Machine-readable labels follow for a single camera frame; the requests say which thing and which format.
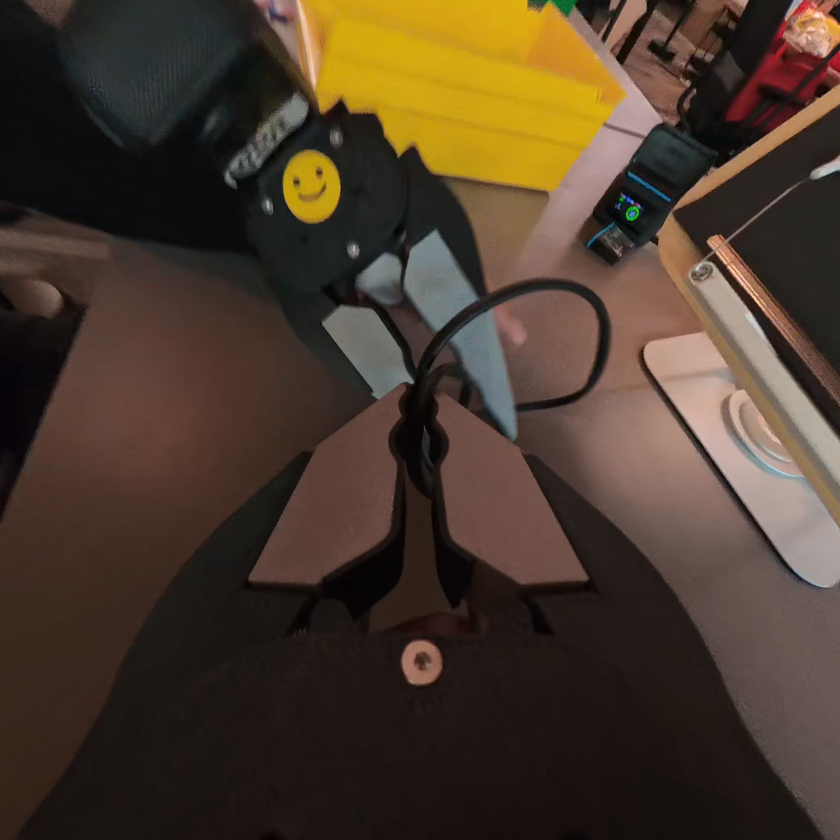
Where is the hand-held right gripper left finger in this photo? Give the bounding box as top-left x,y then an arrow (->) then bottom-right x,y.
248,384 -> 409,589

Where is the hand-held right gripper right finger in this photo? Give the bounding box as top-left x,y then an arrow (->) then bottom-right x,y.
427,392 -> 590,608

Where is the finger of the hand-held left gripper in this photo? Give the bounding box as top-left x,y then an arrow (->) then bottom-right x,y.
320,252 -> 416,399
399,228 -> 521,442

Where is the yellow plastic bin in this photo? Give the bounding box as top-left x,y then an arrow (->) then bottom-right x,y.
298,0 -> 629,193

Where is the black cable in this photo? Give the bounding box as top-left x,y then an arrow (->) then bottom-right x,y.
392,277 -> 613,503

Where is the small black box blue trim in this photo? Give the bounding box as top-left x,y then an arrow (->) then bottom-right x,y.
585,222 -> 636,265

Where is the black device with screen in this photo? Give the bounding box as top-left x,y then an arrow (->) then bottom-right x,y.
592,123 -> 718,249

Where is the black board book stand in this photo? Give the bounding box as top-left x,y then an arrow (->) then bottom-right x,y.
642,84 -> 840,589

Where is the red bag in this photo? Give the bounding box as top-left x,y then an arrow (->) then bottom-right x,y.
724,13 -> 840,135

